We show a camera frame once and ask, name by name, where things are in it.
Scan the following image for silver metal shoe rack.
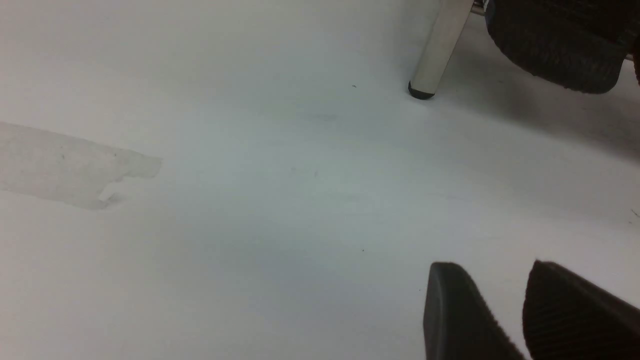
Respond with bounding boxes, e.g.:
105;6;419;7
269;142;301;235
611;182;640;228
407;0;485;100

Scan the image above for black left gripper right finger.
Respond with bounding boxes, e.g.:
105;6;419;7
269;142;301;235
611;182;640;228
522;260;640;360

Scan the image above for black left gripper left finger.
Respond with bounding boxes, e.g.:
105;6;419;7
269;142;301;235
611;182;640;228
423;262;525;360

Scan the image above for black knit sneaker left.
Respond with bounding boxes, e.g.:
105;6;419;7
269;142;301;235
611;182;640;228
482;0;639;95

